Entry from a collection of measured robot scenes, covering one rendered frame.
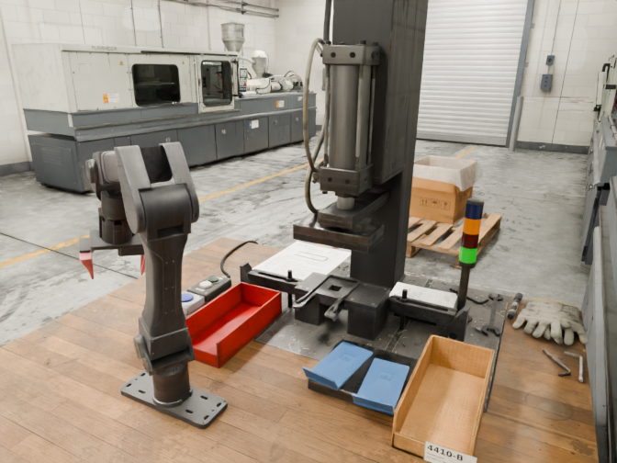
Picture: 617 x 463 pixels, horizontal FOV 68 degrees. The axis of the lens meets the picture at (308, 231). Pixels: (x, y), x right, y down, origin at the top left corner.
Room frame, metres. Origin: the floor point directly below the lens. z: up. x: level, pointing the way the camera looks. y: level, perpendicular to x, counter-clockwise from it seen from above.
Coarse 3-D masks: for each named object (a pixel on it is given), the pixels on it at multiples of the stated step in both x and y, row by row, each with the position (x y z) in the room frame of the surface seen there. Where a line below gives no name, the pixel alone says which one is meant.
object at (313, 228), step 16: (336, 192) 0.96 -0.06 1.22; (368, 192) 1.14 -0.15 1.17; (384, 192) 1.10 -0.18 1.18; (336, 208) 0.96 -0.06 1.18; (352, 208) 0.96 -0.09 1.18; (368, 208) 0.98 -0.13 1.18; (304, 224) 0.97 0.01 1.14; (320, 224) 0.96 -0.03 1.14; (336, 224) 0.91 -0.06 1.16; (352, 224) 0.90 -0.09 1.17; (368, 224) 0.96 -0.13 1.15; (304, 240) 0.96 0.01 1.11; (320, 240) 0.94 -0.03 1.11; (336, 240) 0.92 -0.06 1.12; (352, 240) 0.91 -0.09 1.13; (368, 240) 0.89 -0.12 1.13
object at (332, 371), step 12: (336, 348) 0.81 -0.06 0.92; (348, 348) 0.81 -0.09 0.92; (360, 348) 0.81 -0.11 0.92; (324, 360) 0.77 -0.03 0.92; (336, 360) 0.77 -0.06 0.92; (360, 360) 0.77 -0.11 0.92; (312, 372) 0.70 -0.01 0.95; (324, 372) 0.73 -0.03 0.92; (336, 372) 0.73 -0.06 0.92; (348, 372) 0.73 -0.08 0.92; (324, 384) 0.70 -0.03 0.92; (336, 384) 0.68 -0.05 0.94
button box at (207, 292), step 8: (224, 256) 1.33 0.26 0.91; (224, 272) 1.21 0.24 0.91; (224, 280) 1.11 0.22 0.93; (192, 288) 1.06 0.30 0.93; (200, 288) 1.06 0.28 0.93; (208, 288) 1.06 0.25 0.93; (216, 288) 1.07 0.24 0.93; (224, 288) 1.10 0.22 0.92; (208, 296) 1.04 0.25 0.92; (216, 296) 1.06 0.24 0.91
